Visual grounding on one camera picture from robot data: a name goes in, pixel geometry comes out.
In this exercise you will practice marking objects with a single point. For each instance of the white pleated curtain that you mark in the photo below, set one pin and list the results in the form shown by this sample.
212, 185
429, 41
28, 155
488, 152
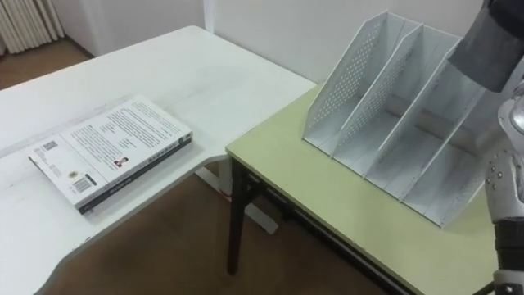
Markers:
24, 24

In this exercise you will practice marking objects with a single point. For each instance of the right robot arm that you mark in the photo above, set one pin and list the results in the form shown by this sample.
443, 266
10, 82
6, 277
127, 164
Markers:
507, 184

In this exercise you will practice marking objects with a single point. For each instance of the white file organizer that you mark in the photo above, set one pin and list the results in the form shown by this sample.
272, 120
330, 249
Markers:
368, 139

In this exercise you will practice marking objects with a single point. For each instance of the white book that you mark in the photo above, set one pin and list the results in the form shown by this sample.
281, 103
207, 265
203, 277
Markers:
110, 143

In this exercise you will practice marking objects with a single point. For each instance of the green table with black legs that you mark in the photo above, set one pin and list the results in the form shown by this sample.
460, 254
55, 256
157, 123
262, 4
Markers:
348, 213

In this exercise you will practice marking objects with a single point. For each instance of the white standing desk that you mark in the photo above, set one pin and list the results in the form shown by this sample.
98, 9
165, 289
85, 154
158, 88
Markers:
184, 73

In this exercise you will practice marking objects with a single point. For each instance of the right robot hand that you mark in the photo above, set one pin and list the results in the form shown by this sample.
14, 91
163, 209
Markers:
511, 10

